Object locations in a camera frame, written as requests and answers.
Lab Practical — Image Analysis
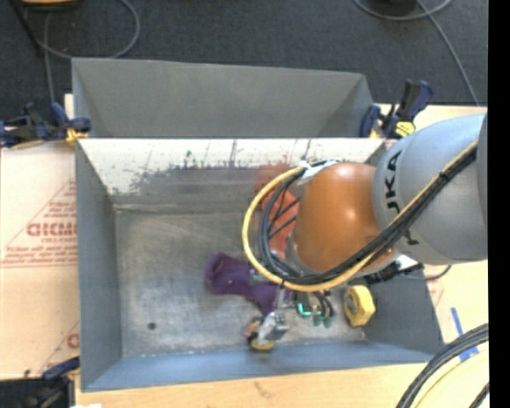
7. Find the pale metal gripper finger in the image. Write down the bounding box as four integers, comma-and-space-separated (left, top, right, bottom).
264, 312, 291, 343
258, 311, 282, 340

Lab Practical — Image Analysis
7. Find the small yellow and black toy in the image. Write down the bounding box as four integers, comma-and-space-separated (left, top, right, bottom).
243, 316, 277, 353

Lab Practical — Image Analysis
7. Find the purple cloth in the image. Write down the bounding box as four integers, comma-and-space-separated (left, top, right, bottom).
203, 251, 282, 315

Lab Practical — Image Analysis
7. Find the yellow tape measure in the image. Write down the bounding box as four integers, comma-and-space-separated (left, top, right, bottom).
343, 285, 377, 328

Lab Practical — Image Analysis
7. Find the orange ball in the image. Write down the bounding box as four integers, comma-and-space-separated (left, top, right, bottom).
255, 187, 302, 254

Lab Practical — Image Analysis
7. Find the grey metal bin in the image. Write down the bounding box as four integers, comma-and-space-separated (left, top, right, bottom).
71, 56, 445, 393

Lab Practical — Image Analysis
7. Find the brown cardboard board, red print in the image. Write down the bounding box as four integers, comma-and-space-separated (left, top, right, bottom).
0, 141, 82, 383

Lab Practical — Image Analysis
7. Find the black cylinder on white bracket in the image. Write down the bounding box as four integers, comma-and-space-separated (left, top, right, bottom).
376, 255, 425, 281

